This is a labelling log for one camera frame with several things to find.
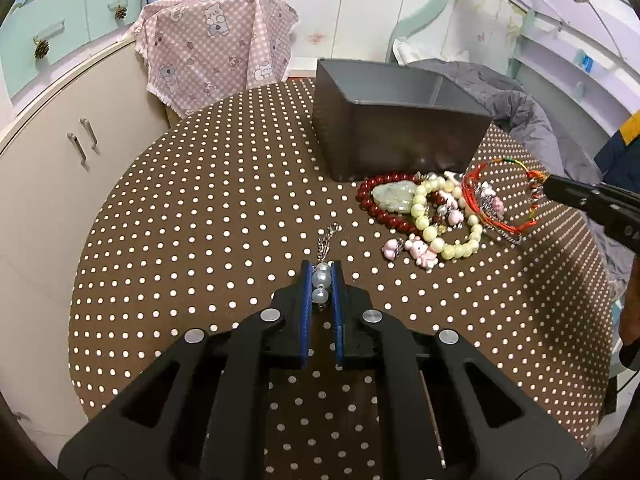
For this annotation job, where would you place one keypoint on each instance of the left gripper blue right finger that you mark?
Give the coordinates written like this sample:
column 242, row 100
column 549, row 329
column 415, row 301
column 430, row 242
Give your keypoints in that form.
column 353, row 343

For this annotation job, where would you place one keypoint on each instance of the pink gingham bear cloth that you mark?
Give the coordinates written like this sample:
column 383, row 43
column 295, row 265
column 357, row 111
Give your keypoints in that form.
column 199, row 52

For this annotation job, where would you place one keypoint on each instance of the beige cabinet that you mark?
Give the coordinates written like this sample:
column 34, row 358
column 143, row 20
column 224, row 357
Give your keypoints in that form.
column 58, row 162

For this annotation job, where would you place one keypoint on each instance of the mint green drawer unit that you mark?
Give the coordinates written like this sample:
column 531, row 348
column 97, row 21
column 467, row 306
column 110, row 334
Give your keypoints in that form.
column 39, row 34

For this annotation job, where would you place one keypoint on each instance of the brown polka dot tablecloth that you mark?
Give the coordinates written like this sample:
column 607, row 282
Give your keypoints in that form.
column 493, row 365

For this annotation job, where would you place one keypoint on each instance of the pale green jade pendant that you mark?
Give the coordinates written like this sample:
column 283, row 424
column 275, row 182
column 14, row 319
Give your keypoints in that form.
column 394, row 197

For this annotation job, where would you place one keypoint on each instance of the grey quilt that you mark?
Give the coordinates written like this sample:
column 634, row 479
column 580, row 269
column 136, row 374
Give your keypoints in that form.
column 517, row 113

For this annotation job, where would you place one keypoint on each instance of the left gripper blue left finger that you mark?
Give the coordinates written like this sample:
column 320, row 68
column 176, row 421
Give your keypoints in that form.
column 289, row 344

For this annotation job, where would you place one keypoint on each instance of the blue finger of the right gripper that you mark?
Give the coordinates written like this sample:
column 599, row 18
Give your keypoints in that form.
column 573, row 193

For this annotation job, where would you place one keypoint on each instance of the grey storage box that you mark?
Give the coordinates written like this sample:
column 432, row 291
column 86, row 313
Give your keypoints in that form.
column 375, row 118

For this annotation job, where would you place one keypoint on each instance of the pink bear charm keychain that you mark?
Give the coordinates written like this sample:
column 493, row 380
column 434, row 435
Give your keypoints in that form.
column 414, row 247

